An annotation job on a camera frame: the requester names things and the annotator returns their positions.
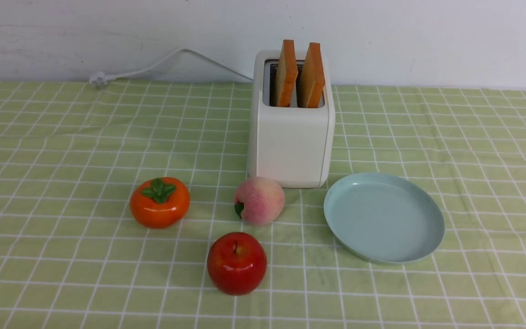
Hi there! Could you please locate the toast slice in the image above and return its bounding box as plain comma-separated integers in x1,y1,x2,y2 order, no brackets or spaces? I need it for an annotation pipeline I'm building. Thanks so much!
273,39,298,107
297,43,325,108

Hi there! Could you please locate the red apple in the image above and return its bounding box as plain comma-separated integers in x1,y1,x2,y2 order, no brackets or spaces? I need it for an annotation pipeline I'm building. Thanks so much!
206,232,268,296

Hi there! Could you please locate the green checkered tablecloth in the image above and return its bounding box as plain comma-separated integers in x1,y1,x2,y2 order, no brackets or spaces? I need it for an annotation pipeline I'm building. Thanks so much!
0,81,526,329

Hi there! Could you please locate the white two-slot toaster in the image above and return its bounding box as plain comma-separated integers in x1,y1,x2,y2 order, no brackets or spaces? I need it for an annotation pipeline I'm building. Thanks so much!
247,49,335,189

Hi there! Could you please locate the light blue plate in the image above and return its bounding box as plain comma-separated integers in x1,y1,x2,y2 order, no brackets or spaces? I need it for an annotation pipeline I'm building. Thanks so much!
323,172,446,265

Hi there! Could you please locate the pink peach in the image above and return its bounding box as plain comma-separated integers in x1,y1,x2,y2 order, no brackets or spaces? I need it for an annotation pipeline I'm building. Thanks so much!
234,176,285,226

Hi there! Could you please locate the white power cable with plug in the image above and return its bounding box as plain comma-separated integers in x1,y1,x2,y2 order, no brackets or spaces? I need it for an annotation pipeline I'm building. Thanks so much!
89,48,254,89

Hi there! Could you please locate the orange persimmon with green leaf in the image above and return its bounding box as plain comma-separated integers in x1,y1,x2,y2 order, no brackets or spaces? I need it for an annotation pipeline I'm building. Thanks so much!
129,177,190,229

